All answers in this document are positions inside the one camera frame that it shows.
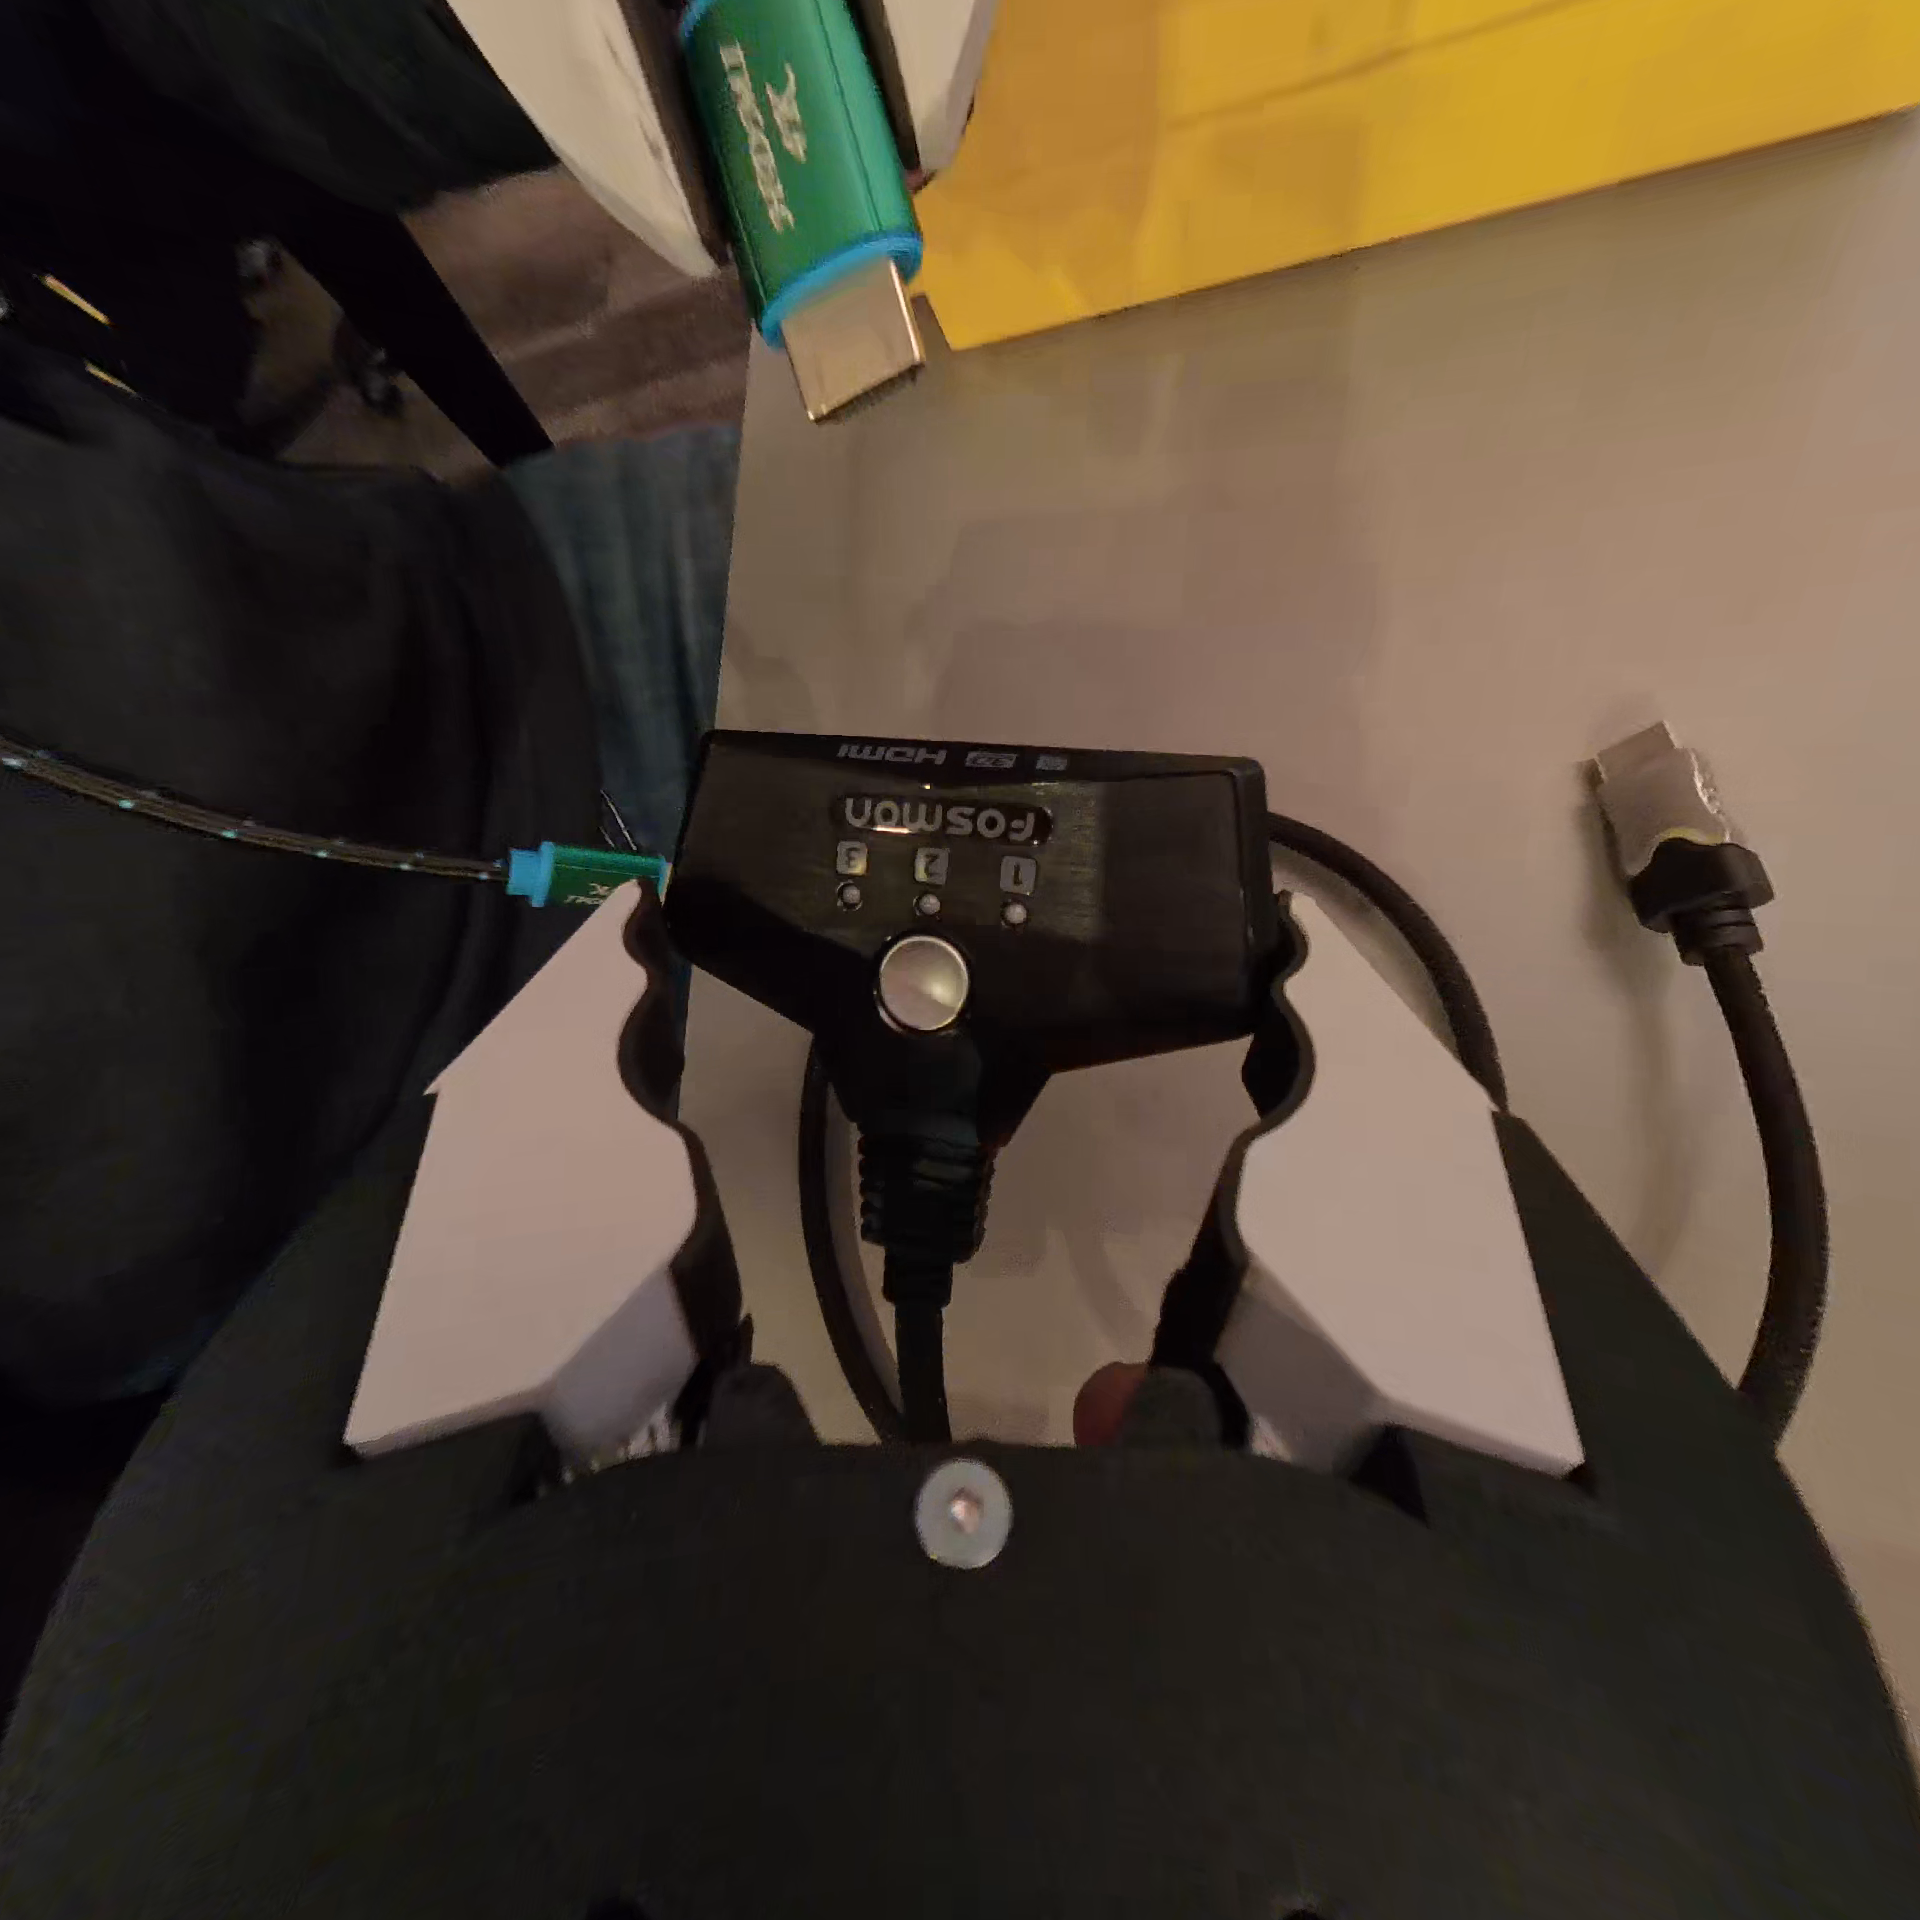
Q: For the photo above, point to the yellow plastic bin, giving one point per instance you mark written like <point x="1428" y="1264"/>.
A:
<point x="1348" y="136"/>

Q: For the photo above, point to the person's dark sweater torso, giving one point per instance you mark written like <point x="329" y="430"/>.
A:
<point x="225" y="902"/>

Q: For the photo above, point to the person's jeans leg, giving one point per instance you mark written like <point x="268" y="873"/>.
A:
<point x="644" y="599"/>

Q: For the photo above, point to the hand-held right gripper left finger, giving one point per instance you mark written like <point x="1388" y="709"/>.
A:
<point x="523" y="1200"/>

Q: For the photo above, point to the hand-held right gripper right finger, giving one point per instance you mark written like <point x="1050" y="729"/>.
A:
<point x="1395" y="1215"/>

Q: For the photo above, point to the black metal leg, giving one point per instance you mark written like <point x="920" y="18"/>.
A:
<point x="435" y="330"/>

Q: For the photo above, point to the black HDMI switch box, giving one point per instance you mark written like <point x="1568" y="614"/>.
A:
<point x="1141" y="902"/>

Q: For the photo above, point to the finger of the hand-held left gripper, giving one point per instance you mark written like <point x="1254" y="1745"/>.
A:
<point x="600" y="90"/>
<point x="938" y="77"/>

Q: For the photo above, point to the person's left forearm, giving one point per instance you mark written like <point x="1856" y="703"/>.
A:
<point x="225" y="90"/>

